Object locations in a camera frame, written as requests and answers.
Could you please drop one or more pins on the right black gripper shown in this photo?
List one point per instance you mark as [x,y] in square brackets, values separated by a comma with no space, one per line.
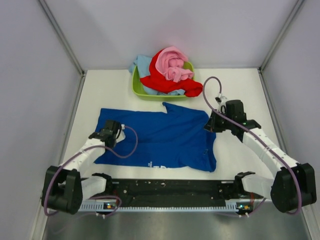
[209,126]

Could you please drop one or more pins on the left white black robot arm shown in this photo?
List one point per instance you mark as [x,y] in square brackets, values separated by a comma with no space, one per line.
[65,188]

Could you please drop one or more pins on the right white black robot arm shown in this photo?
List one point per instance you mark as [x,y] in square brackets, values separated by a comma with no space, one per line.
[292,185]

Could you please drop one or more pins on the green plastic basin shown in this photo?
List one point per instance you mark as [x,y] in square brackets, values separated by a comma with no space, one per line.
[139,91]

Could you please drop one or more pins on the red t shirt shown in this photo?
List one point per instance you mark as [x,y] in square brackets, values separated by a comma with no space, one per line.
[157,81]

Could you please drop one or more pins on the pink t shirt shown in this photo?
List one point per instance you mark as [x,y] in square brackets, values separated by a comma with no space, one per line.
[170,63]

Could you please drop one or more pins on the light blue t shirt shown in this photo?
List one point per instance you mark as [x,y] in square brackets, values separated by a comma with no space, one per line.
[142,62]

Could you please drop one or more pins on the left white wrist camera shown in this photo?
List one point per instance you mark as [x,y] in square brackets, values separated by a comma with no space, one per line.
[120,136]

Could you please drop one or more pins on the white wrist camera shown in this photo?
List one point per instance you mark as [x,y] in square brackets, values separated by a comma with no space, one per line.
[120,136]
[221,100]

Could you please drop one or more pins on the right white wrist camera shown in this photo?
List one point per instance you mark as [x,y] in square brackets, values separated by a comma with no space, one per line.
[221,100]

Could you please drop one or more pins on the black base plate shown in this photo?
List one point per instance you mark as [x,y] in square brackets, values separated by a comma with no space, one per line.
[172,193]

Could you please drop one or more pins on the white slotted cable duct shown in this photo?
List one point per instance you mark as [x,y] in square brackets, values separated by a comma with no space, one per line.
[99,206]

